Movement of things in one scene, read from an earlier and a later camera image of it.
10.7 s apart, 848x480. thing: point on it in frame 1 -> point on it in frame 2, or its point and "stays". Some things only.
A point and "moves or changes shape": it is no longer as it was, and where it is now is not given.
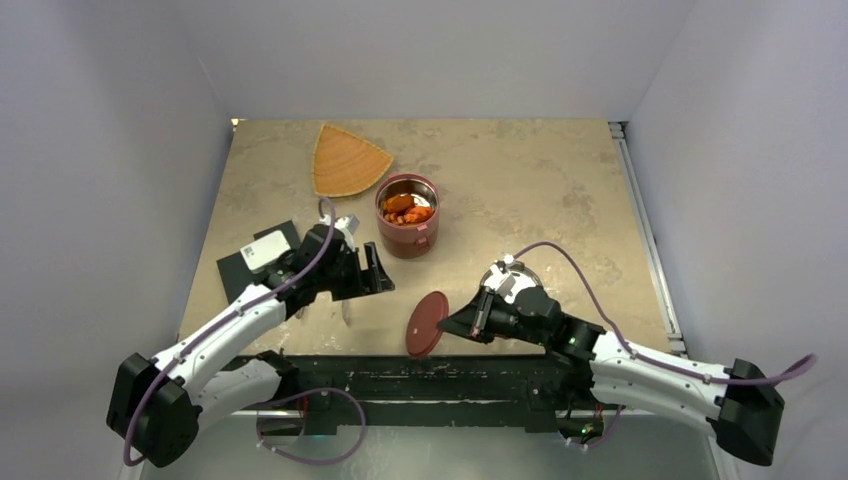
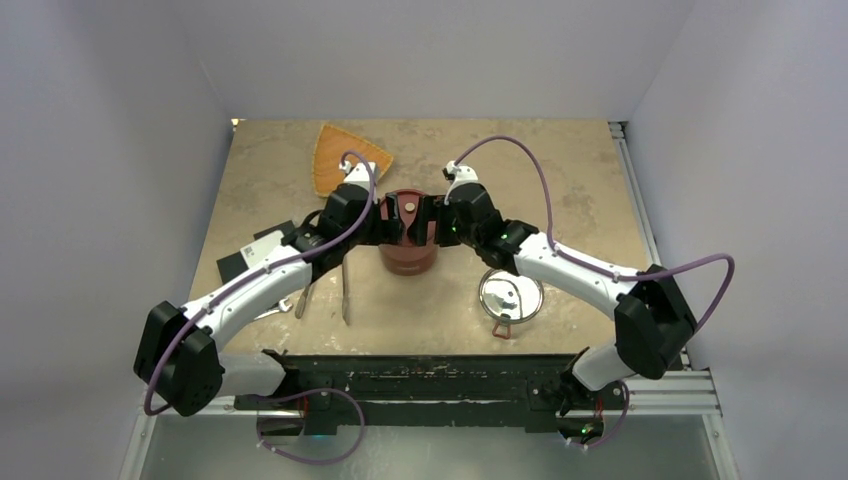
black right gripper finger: (471, 321) -> (428, 210)
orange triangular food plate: (344, 164) stays
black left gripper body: (342, 277) -> (368, 233)
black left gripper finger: (375, 279) -> (390, 230)
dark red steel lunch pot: (408, 242) moves or changes shape
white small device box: (265, 251) stays
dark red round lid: (422, 330) -> (408, 203)
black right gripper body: (504, 321) -> (450, 233)
